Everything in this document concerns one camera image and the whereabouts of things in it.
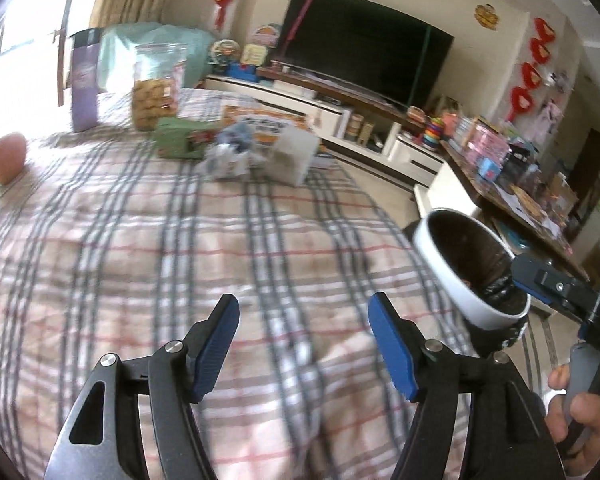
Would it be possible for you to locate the pink storage box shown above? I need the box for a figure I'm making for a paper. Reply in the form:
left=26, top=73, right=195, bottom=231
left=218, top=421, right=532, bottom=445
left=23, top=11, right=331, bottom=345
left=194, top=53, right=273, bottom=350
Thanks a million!
left=467, top=119, right=510, bottom=146
left=461, top=137, right=506, bottom=164

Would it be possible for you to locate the yellow red wall decoration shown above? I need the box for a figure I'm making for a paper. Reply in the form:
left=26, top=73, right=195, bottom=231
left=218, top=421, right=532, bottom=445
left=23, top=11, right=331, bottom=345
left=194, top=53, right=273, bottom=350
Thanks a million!
left=474, top=4, right=500, bottom=31

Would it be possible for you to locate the green carton box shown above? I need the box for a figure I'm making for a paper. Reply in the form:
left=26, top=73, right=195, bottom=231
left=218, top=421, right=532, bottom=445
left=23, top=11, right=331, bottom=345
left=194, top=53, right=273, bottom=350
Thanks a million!
left=152, top=116, right=216, bottom=161

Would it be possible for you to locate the black box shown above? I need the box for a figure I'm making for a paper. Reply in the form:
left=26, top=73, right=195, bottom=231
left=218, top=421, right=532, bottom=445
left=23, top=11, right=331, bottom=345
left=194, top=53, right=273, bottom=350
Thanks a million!
left=505, top=142, right=539, bottom=176

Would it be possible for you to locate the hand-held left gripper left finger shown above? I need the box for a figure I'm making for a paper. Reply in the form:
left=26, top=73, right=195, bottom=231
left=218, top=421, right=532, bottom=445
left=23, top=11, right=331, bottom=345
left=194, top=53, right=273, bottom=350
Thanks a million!
left=44, top=293, right=241, bottom=480

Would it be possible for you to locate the white tissue box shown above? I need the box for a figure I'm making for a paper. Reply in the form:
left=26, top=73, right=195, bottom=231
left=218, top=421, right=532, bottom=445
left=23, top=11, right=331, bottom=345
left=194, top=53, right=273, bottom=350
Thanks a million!
left=265, top=124, right=321, bottom=186

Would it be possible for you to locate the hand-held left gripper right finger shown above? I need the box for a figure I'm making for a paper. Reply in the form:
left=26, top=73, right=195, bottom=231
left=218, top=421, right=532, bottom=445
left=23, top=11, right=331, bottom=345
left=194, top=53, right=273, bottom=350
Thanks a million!
left=367, top=291, right=566, bottom=480

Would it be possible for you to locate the brown wooden door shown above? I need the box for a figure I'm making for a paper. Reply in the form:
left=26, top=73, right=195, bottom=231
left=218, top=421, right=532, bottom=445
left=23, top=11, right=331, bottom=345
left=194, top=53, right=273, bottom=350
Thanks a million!
left=575, top=127, right=600, bottom=272

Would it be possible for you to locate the stacking ring toy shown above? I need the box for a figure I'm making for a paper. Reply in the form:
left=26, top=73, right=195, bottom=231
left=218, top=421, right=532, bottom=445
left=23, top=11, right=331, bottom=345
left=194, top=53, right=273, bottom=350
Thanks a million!
left=424, top=117, right=446, bottom=150

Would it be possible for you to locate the black flat television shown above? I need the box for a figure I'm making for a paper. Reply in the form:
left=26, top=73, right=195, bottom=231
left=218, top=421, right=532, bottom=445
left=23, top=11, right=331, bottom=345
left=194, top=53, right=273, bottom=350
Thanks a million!
left=278, top=0, right=455, bottom=111

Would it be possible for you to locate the person's right hand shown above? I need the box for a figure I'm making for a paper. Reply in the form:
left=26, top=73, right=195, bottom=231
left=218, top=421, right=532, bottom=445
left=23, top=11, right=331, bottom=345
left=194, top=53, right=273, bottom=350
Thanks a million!
left=545, top=364, right=600, bottom=477

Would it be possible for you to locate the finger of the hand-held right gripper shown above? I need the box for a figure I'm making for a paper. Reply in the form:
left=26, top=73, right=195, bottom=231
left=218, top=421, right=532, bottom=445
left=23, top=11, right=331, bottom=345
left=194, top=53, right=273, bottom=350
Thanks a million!
left=510, top=253, right=600, bottom=307
left=512, top=280, right=594, bottom=329

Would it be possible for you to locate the pink wall hanging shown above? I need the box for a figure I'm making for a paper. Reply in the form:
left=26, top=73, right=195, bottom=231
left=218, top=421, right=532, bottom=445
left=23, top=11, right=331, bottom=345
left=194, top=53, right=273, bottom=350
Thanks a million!
left=540, top=100, right=566, bottom=134

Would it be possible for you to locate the white marble top table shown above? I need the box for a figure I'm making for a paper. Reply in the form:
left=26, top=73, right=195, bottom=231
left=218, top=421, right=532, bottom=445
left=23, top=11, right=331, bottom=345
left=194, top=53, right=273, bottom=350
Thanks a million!
left=414, top=137, right=596, bottom=286

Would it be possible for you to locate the white rimmed trash bin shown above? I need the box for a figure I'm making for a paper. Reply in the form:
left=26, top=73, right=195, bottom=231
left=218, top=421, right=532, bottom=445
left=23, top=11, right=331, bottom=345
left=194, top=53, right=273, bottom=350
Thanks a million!
left=411, top=208, right=532, bottom=357

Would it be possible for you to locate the white television cabinet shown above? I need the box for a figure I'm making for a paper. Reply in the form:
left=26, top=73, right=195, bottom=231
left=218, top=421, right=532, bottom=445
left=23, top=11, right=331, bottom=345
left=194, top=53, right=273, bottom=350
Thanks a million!
left=202, top=67, right=446, bottom=189

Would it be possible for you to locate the crumpled foil wrapper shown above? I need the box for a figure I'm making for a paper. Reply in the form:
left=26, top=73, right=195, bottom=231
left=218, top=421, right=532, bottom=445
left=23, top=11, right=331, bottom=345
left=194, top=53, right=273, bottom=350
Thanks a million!
left=202, top=120, right=261, bottom=181

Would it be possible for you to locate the colourful round toy sign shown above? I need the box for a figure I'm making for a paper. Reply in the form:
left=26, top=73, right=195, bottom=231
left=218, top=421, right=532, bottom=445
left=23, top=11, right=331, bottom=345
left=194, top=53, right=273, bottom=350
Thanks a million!
left=250, top=24, right=281, bottom=54

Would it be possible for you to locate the blue toy box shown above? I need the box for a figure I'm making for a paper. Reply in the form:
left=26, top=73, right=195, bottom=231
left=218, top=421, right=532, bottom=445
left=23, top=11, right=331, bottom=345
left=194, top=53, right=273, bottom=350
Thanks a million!
left=477, top=157, right=504, bottom=181

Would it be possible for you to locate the clear snack jar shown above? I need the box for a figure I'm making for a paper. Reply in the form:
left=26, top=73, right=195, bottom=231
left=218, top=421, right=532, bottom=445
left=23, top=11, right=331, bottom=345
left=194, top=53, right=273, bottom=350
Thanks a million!
left=131, top=42, right=189, bottom=131

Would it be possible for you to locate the yellow orange book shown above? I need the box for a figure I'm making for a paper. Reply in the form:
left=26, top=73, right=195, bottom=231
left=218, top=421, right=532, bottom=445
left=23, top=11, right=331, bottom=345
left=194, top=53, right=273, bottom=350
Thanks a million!
left=510, top=187, right=551, bottom=221

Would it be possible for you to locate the plaid tablecloth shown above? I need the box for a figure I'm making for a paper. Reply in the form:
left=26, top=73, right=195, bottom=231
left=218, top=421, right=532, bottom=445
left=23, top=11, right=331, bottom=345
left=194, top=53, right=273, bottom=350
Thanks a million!
left=0, top=87, right=481, bottom=480

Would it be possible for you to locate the teal plate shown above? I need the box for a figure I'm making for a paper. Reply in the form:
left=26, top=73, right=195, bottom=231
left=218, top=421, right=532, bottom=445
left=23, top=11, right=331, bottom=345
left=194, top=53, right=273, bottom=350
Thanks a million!
left=495, top=222, right=529, bottom=254

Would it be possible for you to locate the pinkish brown round object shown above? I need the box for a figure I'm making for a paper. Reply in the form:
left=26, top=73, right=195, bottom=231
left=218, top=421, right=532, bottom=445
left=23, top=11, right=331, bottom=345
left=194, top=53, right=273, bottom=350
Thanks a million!
left=0, top=132, right=29, bottom=186

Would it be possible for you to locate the balcony glass door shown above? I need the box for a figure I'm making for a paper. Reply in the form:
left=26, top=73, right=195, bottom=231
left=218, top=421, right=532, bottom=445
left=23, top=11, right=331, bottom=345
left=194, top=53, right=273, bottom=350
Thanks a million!
left=0, top=0, right=101, bottom=107

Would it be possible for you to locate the toy ferris wheel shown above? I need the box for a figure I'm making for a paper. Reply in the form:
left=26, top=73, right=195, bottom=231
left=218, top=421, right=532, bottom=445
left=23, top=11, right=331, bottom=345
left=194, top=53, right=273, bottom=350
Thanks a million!
left=210, top=40, right=244, bottom=69

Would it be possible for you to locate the purple carton box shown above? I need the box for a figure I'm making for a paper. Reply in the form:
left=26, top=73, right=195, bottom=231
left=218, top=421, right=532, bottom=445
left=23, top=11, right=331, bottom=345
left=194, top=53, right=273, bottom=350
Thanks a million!
left=69, top=29, right=104, bottom=132

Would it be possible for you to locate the orange printed packet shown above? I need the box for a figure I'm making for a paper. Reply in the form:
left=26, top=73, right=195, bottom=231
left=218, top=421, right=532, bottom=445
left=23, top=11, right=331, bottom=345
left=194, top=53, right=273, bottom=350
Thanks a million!
left=222, top=104, right=339, bottom=170

